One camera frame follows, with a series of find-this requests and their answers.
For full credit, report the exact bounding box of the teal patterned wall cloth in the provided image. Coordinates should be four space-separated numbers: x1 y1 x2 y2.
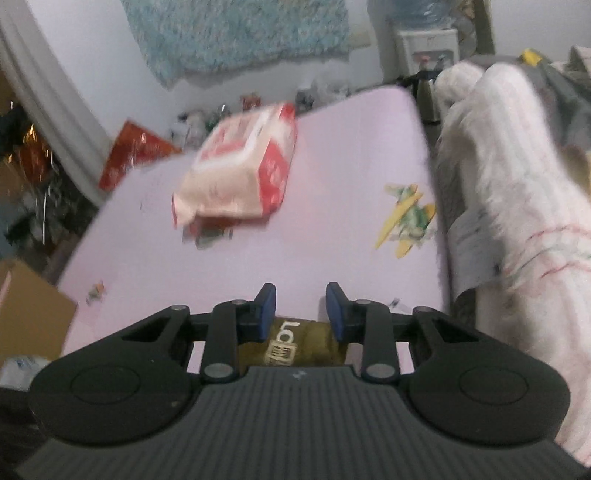
121 0 352 88

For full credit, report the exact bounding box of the pink printed bed sheet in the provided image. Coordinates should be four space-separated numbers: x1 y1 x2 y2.
58 85 451 370

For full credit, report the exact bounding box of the blue water dispenser bottle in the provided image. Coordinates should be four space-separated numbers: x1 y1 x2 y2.
385 0 455 31

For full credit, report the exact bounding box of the grey blanket with yellow patches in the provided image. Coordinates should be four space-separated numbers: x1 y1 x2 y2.
462 46 591 153

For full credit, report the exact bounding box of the white tissue packet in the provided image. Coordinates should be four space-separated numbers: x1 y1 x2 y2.
0 354 51 388

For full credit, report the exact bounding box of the red pink wet wipes pack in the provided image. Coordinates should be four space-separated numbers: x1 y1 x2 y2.
172 102 298 250

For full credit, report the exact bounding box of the brown cardboard box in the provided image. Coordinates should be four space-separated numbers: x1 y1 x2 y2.
0 258 78 370

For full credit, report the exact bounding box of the wooden board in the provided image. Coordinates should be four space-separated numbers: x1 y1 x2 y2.
455 0 495 56

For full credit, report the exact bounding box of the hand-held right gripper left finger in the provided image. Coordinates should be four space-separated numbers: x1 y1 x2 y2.
121 282 278 384

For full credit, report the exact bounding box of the red gift bag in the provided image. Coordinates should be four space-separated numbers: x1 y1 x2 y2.
99 120 183 192

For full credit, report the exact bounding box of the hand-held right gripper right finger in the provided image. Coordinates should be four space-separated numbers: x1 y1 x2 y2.
324 281 482 384

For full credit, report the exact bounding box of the white water dispenser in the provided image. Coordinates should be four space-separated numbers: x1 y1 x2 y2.
394 28 462 77

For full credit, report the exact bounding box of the olive green tissue pack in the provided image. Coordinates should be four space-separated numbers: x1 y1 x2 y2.
238 316 347 367

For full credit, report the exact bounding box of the white fluffy rolled blanket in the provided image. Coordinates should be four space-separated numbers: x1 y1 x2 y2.
434 60 591 467

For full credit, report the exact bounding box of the dark steel kettle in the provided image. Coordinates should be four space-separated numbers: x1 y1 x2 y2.
402 69 439 123

